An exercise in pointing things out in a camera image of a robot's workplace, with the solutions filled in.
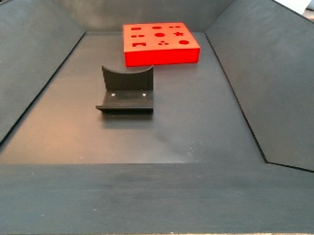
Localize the black curved fixture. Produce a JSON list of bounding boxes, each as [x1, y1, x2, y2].
[[96, 66, 154, 113]]

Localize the red foam shape block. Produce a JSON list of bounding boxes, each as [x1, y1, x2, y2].
[[123, 22, 200, 67]]

